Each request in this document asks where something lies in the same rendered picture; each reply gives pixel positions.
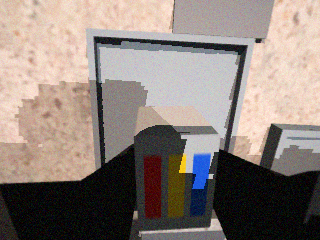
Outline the tan box with red and blue stripes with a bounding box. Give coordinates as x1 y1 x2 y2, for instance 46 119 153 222
134 106 221 232

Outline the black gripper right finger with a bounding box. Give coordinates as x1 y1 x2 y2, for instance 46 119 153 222
213 149 320 240

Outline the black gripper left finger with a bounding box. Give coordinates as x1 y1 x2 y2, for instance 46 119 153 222
0 144 137 240

